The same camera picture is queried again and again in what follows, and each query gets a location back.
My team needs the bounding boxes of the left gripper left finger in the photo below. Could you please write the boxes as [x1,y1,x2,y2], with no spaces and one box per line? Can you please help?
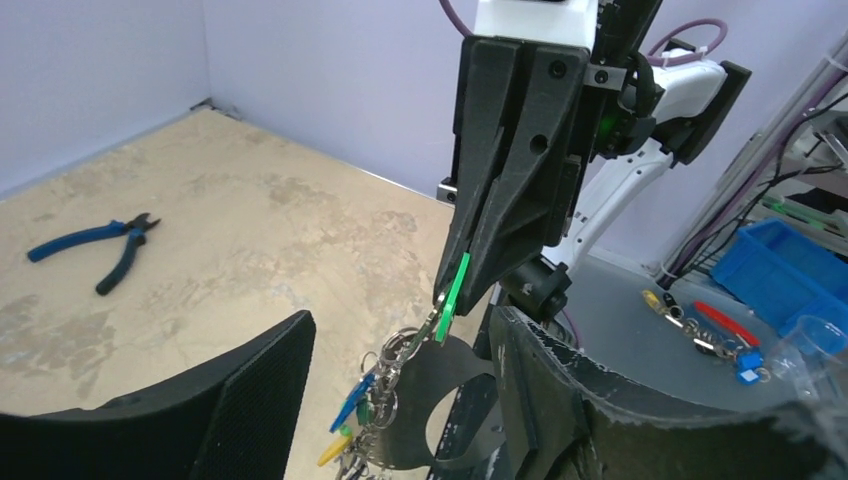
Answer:
[1,310,316,479]

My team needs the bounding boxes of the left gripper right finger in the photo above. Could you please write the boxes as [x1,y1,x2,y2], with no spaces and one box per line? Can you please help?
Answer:
[489,306,847,479]

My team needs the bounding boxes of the clear plastic cup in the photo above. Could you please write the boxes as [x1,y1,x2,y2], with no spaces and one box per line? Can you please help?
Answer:
[766,315,847,411]

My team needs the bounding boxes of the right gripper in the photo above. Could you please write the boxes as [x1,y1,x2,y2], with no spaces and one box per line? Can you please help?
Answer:
[434,1,659,316]

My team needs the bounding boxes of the blue plastic bin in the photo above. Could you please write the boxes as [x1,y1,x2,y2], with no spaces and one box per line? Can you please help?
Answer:
[709,218,847,336]

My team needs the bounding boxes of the metal keyring plate with keys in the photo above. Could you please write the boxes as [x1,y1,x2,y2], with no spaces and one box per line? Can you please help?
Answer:
[317,253,505,479]

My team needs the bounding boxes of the blue handled pliers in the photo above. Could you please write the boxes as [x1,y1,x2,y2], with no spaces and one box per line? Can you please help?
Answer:
[26,212,162,297]

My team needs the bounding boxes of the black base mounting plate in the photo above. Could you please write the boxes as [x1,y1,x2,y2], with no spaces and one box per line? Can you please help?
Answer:
[425,375,511,480]

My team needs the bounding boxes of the spare bunch of keys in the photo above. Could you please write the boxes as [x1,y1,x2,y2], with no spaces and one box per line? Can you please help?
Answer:
[641,289,772,385]

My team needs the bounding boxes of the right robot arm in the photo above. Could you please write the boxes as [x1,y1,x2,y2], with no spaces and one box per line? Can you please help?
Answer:
[432,1,750,325]

